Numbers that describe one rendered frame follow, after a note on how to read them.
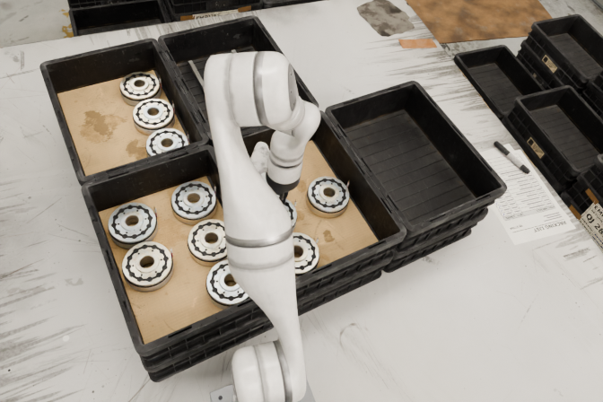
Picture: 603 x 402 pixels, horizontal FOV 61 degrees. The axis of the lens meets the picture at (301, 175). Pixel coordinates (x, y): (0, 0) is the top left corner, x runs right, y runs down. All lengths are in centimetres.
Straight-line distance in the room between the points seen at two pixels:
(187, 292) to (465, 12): 280
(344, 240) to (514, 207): 59
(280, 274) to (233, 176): 15
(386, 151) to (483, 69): 138
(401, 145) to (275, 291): 81
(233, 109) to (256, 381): 38
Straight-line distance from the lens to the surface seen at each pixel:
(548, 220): 163
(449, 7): 351
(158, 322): 111
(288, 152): 99
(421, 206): 131
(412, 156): 140
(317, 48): 183
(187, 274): 114
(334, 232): 121
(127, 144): 135
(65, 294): 132
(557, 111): 249
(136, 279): 112
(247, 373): 76
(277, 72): 60
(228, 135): 64
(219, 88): 61
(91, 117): 143
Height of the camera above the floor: 187
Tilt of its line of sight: 54 degrees down
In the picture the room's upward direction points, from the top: 12 degrees clockwise
